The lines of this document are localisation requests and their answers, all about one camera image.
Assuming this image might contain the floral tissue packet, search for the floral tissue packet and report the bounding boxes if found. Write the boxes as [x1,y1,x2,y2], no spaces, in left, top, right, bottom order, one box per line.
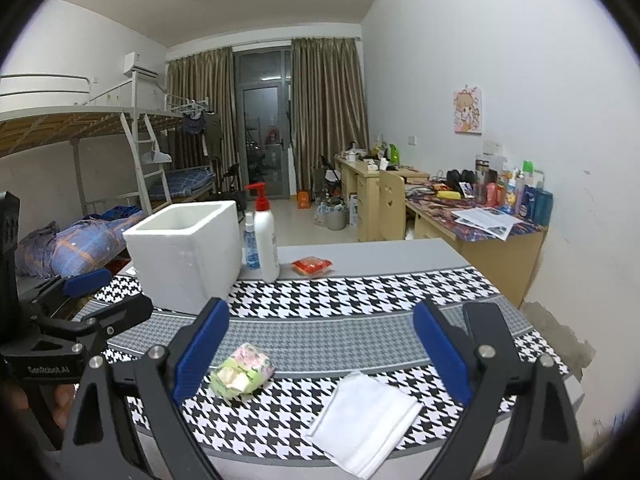
[209,342,276,400]

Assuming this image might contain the glass balcony door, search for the glass balcony door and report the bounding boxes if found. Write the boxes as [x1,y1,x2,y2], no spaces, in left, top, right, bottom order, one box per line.
[234,46,293,199]

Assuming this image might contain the blue plaid quilt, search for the blue plaid quilt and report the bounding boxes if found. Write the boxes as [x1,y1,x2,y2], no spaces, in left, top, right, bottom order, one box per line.
[15,205,146,279]

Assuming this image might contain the red snack packet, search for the red snack packet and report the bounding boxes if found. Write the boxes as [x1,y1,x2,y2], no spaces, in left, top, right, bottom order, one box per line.
[291,256,334,278]

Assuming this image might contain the white cloth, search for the white cloth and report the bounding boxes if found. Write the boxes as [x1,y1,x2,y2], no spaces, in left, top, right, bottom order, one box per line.
[306,371,425,478]

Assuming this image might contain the wooden chair with smiley face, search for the wooden chair with smiley face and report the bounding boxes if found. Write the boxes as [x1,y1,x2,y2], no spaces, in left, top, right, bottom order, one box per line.
[378,169,407,242]

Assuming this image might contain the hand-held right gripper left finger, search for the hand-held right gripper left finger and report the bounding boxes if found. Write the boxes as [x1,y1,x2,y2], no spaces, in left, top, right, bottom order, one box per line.
[60,297,231,480]

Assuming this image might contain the printed paper sheets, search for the printed paper sheets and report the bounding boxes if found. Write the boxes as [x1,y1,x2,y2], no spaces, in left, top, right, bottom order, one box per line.
[451,206,526,240]

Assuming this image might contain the houndstooth tablecloth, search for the houndstooth tablecloth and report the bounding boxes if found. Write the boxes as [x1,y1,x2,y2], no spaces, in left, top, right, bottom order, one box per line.
[75,238,583,480]

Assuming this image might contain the grey metal bunk bed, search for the grey metal bunk bed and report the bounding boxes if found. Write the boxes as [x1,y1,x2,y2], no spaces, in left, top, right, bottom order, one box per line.
[0,74,173,281]
[135,90,222,207]

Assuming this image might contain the black folding chair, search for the black folding chair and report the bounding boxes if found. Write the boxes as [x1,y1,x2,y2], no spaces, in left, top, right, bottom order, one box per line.
[217,162,249,212]

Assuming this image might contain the dark thermos bottle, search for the dark thermos bottle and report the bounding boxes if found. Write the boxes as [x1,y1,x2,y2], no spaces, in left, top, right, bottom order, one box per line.
[474,159,491,204]

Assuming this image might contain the wooden desk with printed cover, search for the wooden desk with printed cover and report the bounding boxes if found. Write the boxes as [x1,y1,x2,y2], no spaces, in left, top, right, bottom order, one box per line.
[405,185,548,308]

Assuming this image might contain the hanging blue garment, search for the hanging blue garment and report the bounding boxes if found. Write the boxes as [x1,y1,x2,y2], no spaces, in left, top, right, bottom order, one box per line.
[181,110,206,136]

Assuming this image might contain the person's left hand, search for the person's left hand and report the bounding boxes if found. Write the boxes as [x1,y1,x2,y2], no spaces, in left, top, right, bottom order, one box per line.
[0,381,80,432]

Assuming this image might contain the cartoon wall poster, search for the cartoon wall poster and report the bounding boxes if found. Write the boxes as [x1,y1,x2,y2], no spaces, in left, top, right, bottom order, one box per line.
[454,86,484,135]

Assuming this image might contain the brown curtain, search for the brown curtain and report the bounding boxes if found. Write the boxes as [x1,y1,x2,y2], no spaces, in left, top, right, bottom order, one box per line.
[166,46,238,181]
[291,36,370,199]

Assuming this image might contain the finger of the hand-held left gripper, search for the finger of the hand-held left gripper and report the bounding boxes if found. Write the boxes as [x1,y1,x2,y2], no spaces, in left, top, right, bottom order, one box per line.
[20,268,113,311]
[34,294,154,359]

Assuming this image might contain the grey bucket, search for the grey bucket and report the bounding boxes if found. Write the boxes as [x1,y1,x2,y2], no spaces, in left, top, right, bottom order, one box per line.
[325,205,349,231]

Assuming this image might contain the white bottle with red pump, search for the white bottle with red pump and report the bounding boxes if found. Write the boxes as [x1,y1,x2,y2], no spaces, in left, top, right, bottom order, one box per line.
[244,182,281,283]

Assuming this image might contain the small blue spray bottle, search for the small blue spray bottle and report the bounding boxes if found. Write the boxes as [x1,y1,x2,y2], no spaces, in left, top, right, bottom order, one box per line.
[243,211,262,270]

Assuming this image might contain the white foam box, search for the white foam box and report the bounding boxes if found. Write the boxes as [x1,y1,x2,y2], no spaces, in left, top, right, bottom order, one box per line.
[122,200,243,313]

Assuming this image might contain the white air conditioner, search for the white air conditioner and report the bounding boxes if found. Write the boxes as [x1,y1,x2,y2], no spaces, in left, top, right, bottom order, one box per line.
[123,51,159,79]

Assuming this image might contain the light wooden desk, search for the light wooden desk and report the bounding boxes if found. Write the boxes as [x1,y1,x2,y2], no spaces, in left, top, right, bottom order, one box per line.
[334,155,431,243]

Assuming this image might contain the hanging dark jacket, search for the hanging dark jacket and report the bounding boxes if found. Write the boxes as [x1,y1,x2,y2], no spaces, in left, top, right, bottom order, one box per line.
[202,112,224,162]

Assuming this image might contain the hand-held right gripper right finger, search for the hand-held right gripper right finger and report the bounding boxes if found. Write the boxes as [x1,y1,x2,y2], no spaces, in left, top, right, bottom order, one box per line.
[412,299,586,480]

